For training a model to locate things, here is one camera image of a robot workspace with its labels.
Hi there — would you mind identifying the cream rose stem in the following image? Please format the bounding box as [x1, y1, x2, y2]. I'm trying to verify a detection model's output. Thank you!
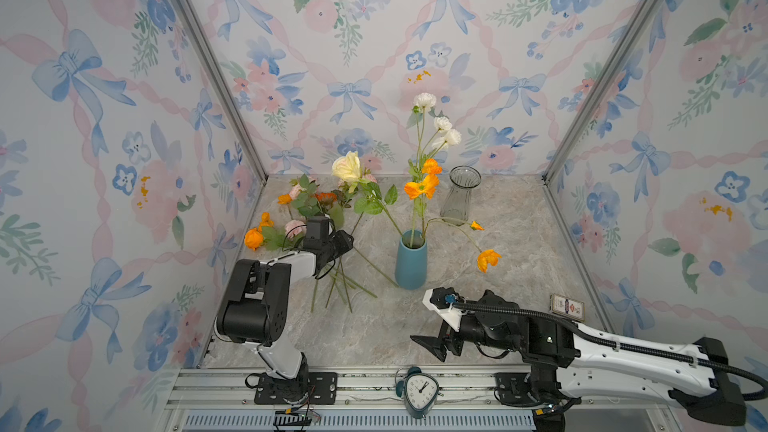
[331, 152, 403, 235]

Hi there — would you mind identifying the teal ceramic vase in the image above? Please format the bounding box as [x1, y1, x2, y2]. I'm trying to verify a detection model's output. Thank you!
[395, 229, 428, 290]

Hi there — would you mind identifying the orange poppy flower stem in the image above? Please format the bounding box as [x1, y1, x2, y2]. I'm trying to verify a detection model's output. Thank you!
[403, 158, 502, 273]

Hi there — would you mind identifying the white ranunculus flower stem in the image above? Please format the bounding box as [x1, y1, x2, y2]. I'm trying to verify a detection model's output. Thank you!
[408, 92, 462, 233]

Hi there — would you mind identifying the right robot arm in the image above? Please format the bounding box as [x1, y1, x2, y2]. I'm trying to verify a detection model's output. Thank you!
[411, 288, 767, 431]

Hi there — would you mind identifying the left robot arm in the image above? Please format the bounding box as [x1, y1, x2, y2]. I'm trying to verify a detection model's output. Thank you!
[214, 216, 354, 406]

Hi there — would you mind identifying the clear glass vase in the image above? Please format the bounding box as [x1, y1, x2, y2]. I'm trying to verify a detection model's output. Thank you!
[440, 165, 482, 225]

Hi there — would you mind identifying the pink rose stem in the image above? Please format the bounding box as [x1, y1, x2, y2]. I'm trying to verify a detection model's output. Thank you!
[284, 219, 307, 240]

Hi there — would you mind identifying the teal heart alarm clock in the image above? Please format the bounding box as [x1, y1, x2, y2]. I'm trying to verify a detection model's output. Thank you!
[395, 366, 440, 419]

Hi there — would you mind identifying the orange ranunculus flower stem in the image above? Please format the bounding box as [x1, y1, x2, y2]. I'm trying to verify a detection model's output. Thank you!
[244, 212, 294, 251]

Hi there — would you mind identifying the pink bud flower stem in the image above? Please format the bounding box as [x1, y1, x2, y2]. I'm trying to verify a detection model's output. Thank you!
[289, 184, 305, 201]

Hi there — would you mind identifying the small card box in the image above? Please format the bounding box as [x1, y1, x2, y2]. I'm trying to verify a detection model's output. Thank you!
[550, 293, 586, 322]

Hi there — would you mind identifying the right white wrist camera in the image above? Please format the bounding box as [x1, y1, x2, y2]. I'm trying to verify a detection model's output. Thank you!
[422, 287, 463, 332]

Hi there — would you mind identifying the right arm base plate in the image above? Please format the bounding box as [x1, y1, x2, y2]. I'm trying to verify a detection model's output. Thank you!
[488, 371, 582, 407]

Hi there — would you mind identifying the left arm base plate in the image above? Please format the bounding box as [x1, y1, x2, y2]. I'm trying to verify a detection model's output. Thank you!
[245, 372, 338, 406]

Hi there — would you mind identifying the aluminium rail frame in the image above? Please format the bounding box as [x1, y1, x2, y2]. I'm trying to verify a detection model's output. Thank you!
[157, 365, 682, 432]

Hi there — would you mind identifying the black corrugated cable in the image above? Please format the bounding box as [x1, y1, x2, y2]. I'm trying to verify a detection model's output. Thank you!
[449, 299, 768, 403]

